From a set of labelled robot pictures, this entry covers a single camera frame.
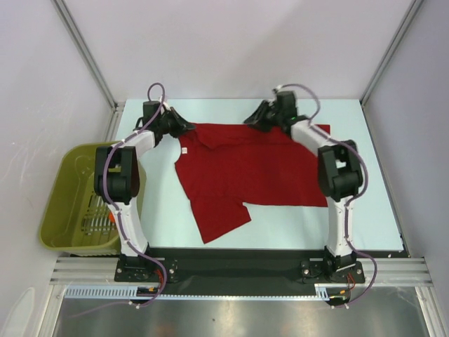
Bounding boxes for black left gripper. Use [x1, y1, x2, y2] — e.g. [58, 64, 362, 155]
[156, 107, 195, 139]

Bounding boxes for red t shirt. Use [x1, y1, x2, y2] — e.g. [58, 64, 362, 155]
[175, 124, 327, 244]

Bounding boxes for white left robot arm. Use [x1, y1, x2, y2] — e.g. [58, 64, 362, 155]
[93, 100, 196, 281]

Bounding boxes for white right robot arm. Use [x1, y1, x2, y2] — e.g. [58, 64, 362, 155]
[244, 86, 368, 282]

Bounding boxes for olive green plastic basket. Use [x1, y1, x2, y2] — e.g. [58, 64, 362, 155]
[39, 143, 146, 256]

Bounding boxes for left aluminium corner post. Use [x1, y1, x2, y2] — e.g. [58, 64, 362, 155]
[51, 0, 124, 141]

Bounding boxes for aluminium corner post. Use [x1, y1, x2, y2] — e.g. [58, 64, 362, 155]
[359, 0, 427, 106]
[51, 0, 124, 141]

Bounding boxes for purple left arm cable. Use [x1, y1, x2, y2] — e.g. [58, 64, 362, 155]
[68, 83, 173, 319]

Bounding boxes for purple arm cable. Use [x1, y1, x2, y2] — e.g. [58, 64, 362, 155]
[68, 83, 173, 319]
[273, 83, 379, 310]

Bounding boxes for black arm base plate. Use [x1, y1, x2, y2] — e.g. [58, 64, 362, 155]
[114, 248, 366, 294]

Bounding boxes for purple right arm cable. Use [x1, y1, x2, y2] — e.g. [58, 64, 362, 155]
[273, 83, 379, 310]

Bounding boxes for white slotted cable duct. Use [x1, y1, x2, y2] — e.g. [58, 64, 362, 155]
[65, 284, 349, 302]

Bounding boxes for aluminium front frame rail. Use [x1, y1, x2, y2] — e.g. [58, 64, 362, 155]
[51, 256, 433, 287]

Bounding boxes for right aluminium corner post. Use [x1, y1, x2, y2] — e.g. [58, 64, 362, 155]
[359, 0, 427, 106]

